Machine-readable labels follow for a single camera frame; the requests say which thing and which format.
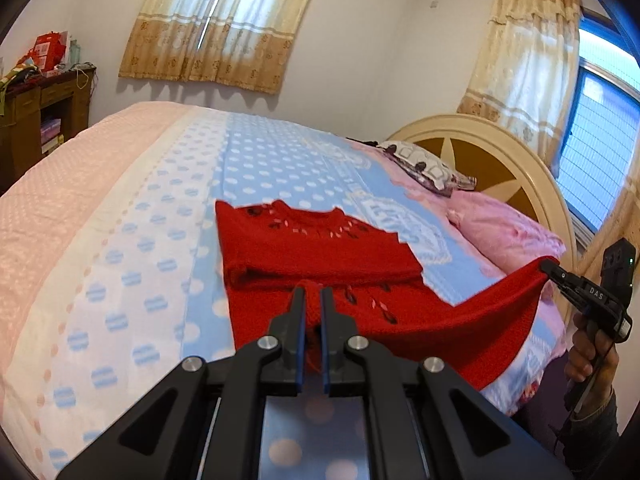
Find white cable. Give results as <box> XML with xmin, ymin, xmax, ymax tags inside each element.
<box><xmin>69</xmin><ymin>62</ymin><xmax>99</xmax><ymax>92</ymax></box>

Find red knitted sweater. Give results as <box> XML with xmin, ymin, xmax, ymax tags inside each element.
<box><xmin>215</xmin><ymin>200</ymin><xmax>561</xmax><ymax>392</ymax></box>

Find person's right hand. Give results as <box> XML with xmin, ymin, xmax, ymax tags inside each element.
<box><xmin>564</xmin><ymin>321</ymin><xmax>620</xmax><ymax>402</ymax></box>

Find brown wooden desk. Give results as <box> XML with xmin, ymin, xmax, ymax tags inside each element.
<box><xmin>0</xmin><ymin>66</ymin><xmax>94</xmax><ymax>182</ymax></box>

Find colourful striped cloth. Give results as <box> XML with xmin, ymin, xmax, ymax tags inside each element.
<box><xmin>0</xmin><ymin>59</ymin><xmax>42</xmax><ymax>111</ymax></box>

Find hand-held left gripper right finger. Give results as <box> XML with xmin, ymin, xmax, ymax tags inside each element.
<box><xmin>321</xmin><ymin>286</ymin><xmax>574</xmax><ymax>480</ymax></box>

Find pink and blue dotted bed sheet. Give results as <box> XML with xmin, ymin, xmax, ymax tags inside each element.
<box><xmin>0</xmin><ymin>101</ymin><xmax>568</xmax><ymax>480</ymax></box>

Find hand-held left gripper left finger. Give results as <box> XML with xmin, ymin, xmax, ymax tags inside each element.
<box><xmin>55</xmin><ymin>285</ymin><xmax>307</xmax><ymax>480</ymax></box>

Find patterned white and brown pillow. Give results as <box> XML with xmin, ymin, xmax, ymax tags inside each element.
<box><xmin>375</xmin><ymin>140</ymin><xmax>478</xmax><ymax>197</ymax></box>

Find pink storage boxes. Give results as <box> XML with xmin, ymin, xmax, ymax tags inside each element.
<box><xmin>39</xmin><ymin>118</ymin><xmax>62</xmax><ymax>154</ymax></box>

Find cream and brown bed headboard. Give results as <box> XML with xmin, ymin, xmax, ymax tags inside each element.
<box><xmin>387</xmin><ymin>114</ymin><xmax>579</xmax><ymax>281</ymax></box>

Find person's right forearm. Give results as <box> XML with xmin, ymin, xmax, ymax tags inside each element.
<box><xmin>549</xmin><ymin>385</ymin><xmax>622</xmax><ymax>467</ymax></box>

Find pink pillow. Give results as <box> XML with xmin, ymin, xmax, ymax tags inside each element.
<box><xmin>446</xmin><ymin>190</ymin><xmax>568</xmax><ymax>282</ymax></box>

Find window with blue frame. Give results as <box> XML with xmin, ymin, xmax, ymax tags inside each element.
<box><xmin>556</xmin><ymin>14</ymin><xmax>640</xmax><ymax>235</ymax></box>

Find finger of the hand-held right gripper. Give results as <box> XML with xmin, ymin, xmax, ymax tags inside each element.
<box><xmin>549</xmin><ymin>279</ymin><xmax>597</xmax><ymax>319</ymax></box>
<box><xmin>541</xmin><ymin>259</ymin><xmax>609</xmax><ymax>307</ymax></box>

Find beige curtain with valance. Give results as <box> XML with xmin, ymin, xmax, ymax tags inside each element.
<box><xmin>118</xmin><ymin>0</ymin><xmax>332</xmax><ymax>95</ymax></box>

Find red gift bag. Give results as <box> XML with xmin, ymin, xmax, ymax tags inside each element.
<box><xmin>32</xmin><ymin>32</ymin><xmax>69</xmax><ymax>72</ymax></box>

